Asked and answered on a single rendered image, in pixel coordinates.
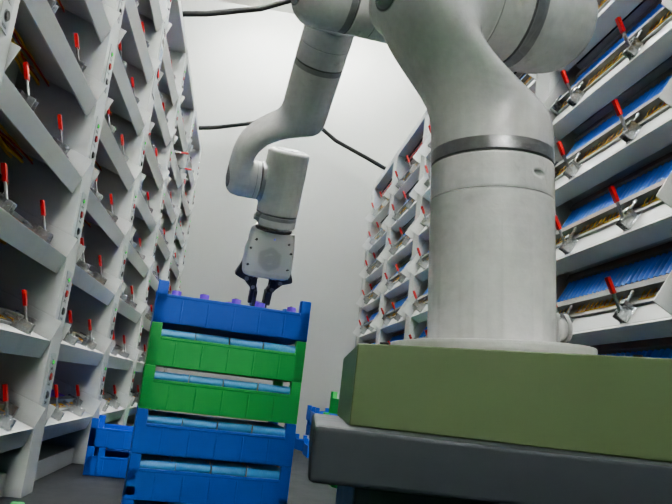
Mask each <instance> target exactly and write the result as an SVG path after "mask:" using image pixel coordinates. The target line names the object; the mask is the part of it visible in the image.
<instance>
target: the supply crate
mask: <svg viewBox="0 0 672 504"><path fill-rule="evenodd" d="M169 284H170V281H166V280H159V283H158V289H157V290H156V295H155V301H154V307H153V313H152V319H151V325H150V327H151V326H152V322H153V321H155V322H162V323H163V327H162V329H170V330H177V331H185V332H192V333H195V334H196V333H200V334H208V335H215V336H223V337H229V338H238V339H245V340H253V341H260V342H268V343H275V344H283V345H292V344H295V341H303V342H307V335H308V327H309V319H310V310H311V302H307V301H301V302H300V306H299V313H297V312H290V311H287V309H283V310H276V309H269V308H262V307H255V306H248V305H242V304H235V303H228V302H221V301H214V300H207V299H200V298H193V297H186V296H179V295H173V294H168V290H169Z"/></svg>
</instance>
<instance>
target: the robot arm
mask: <svg viewBox="0 0 672 504"><path fill-rule="evenodd" d="M291 5H292V9H293V12H294V14H295V16H296V17H297V18H298V20H299V21H300V22H301V23H303V24H304V27H303V31H302V34H301V38H300V41H299V45H298V48H297V52H296V56H295V59H294V63H293V67H292V71H291V74H290V78H289V82H288V86H287V89H286V93H285V97H284V100H283V103H282V105H281V106H280V107H279V108H278V109H276V110H274V111H272V112H270V113H268V114H266V115H264V116H262V117H260V118H258V119H256V120H255V121H253V122H252V123H251V124H250V125H248V126H247V127H246V128H245V129H244V130H243V131H242V133H241V134H240V135H239V137H238V139H237V140H236V143H235V145H234V147H233V150H232V153H231V157H230V160H229V164H228V167H227V173H226V181H225V184H226V188H227V190H228V191H229V192H230V193H231V194H234V195H236V196H240V197H246V198H252V199H257V200H258V204H257V209H256V210H257V211H258V212H256V213H254V215H253V219H255V220H256V221H257V222H258V223H256V225H252V228H251V230H250V232H249V235H248V238H247V241H246V245H245V248H244V252H243V256H242V261H241V262H240V264H239V265H238V267H237V268H236V270H235V275H237V276H238V277H240V278H242V279H244V280H245V282H246V283H247V284H248V286H249V287H250V289H249V294H248V300H247V302H248V303H250V306H255V302H256V297H257V286H256V284H257V279H258V277H259V278H266V279H269V281H268V286H266V288H265V289H264V293H263V298H262V302H263V303H264V304H265V308H266V307H267V306H269V305H270V301H271V296H272V293H273V292H274V291H275V290H276V289H278V288H279V287H280V286H282V285H287V284H291V283H292V282H293V281H292V276H291V270H292V264H293V257H294V249H295V234H294V233H293V232H292V230H294V229H295V225H296V220H297V215H298V211H299V206H300V201H301V197H302V192H303V187H304V183H305V178H306V173H307V168H308V164H309V159H310V157H309V156H308V155H307V154H306V153H304V152H301V151H298V150H294V149H290V148H285V147H270V148H269V149H268V154H267V159H266V160H265V161H264V162H262V161H257V160H255V157H256V156H257V154H258V153H259V152H260V151H261V150H262V149H263V148H265V147H266V146H268V145H270V144H272V143H274V142H277V141H281V140H285V139H292V138H303V137H311V136H315V135H317V134H319V133H320V132H321V131H322V129H323V127H324V125H325V123H326V120H327V117H328V114H329V111H330V108H331V105H332V102H333V99H334V96H335V93H336V90H337V87H338V84H339V81H340V78H341V75H342V72H343V69H344V66H345V63H346V59H347V56H348V53H349V50H350V47H351V44H352V41H353V38H354V36H355V37H359V38H364V39H368V40H373V41H377V42H381V43H386V44H387V45H388V47H389V49H390V51H391V53H392V54H393V56H394V58H395V59H396V61H397V63H398V64H399V66H400V67H401V69H402V70H403V72H404V73H405V75H406V76H407V78H408V79H409V81H410V82H411V84H412V85H413V87H414V88H415V90H416V91H417V93H418V94H419V96H420V98H421V99H422V101H423V103H424V105H425V107H426V109H427V112H428V115H429V119H430V126H431V177H430V223H429V269H428V314H427V338H423V339H405V340H397V341H392V342H390V345H407V346H428V347H448V348H468V349H489V350H509V351H530V352H550V353H571V354H591V355H598V350H597V349H596V348H594V347H590V346H585V345H578V344H570V343H568V342H569V341H570V340H571V338H572V334H573V326H572V322H571V320H570V318H569V316H568V315H567V314H562V315H561V316H560V315H559V313H557V305H556V226H555V151H554V132H553V124H552V119H551V116H550V114H549V112H548V110H547V108H546V107H545V106H544V104H543V103H542V102H541V101H540V100H539V98H538V97H537V96H536V95H535V94H534V93H533V92H532V91H531V90H530V89H529V88H528V87H527V86H526V85H525V84H524V83H523V82H522V81H521V80H520V79H519V78H518V77H517V76H516V75H515V74H514V73H513V72H512V71H514V72H518V73H526V74H544V73H550V72H553V71H556V70H559V69H561V68H563V67H565V66H567V65H568V64H569V63H571V62H572V61H573V60H575V59H576V58H577V57H578V56H579V55H580V54H581V53H582V52H583V51H584V49H585V48H586V46H587V45H588V43H589V41H590V40H591V38H592V35H593V33H594V30H595V28H596V23H597V18H598V3H597V0H291ZM560 342H561V343H560Z"/></svg>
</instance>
